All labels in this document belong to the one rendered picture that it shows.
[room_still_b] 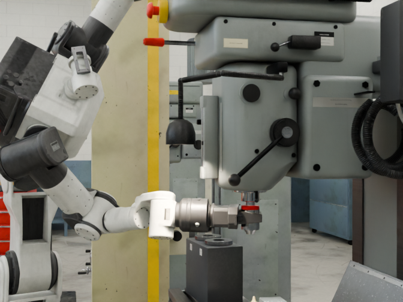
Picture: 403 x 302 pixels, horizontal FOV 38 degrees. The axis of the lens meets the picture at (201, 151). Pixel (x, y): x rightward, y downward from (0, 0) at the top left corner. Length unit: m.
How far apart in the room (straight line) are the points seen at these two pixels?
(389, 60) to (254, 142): 0.37
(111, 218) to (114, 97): 1.60
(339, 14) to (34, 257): 1.19
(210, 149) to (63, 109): 0.43
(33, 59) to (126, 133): 1.52
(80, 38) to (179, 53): 8.98
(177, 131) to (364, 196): 0.63
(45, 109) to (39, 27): 9.04
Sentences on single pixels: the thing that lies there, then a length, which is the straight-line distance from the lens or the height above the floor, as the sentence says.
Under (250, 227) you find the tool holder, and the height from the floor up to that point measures 1.21.
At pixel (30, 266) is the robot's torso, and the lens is 1.98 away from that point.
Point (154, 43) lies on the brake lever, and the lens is 1.58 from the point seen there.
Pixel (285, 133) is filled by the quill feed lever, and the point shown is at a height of 1.45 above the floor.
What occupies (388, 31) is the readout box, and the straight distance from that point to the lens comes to 1.33.
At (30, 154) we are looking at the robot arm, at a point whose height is 1.40.
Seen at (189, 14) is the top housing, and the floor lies 1.73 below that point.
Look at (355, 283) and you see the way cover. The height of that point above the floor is 1.03.
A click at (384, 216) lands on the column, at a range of 1.66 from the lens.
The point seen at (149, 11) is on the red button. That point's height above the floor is 1.75.
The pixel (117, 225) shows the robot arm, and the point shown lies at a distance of 1.65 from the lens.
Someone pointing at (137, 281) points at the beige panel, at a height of 0.69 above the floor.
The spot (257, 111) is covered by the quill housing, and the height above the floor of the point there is 1.51.
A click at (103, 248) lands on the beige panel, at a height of 0.88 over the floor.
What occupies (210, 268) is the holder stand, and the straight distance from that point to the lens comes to 1.85.
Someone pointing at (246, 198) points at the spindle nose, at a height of 1.29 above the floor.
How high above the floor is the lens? 1.42
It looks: level
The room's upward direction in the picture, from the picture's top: straight up
